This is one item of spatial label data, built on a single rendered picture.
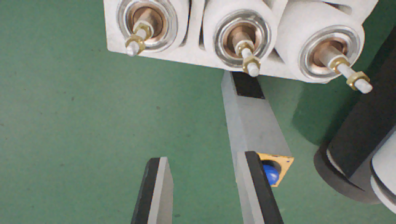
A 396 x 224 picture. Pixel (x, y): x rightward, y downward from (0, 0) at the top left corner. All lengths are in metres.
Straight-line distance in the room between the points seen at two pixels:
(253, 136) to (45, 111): 0.62
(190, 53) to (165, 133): 0.40
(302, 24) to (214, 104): 0.38
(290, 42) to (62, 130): 0.70
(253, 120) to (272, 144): 0.06
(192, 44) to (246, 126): 0.16
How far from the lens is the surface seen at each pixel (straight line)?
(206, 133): 0.74
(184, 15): 0.31
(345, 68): 0.32
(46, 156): 0.96
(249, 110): 0.43
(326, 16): 0.35
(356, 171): 0.70
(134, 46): 0.23
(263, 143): 0.37
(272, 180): 0.37
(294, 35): 0.35
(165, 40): 0.31
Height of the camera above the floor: 0.54
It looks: 53 degrees down
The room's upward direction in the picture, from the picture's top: 180 degrees counter-clockwise
